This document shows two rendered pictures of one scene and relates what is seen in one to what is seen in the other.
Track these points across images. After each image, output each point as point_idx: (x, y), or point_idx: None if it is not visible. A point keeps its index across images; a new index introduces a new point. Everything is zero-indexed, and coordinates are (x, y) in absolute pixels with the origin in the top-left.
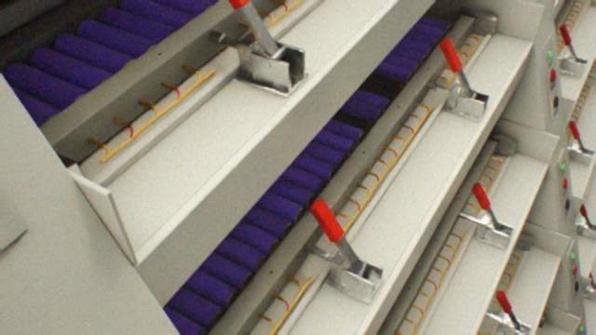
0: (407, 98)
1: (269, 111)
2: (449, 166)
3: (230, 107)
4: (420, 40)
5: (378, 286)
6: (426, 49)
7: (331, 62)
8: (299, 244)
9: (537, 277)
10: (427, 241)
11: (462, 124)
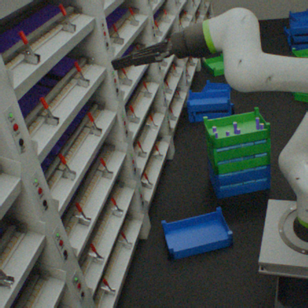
0: (64, 80)
1: (33, 67)
2: (78, 98)
3: (23, 67)
4: (68, 64)
5: (58, 124)
6: (70, 67)
7: (45, 59)
8: (35, 113)
9: (117, 159)
10: (71, 119)
11: (82, 89)
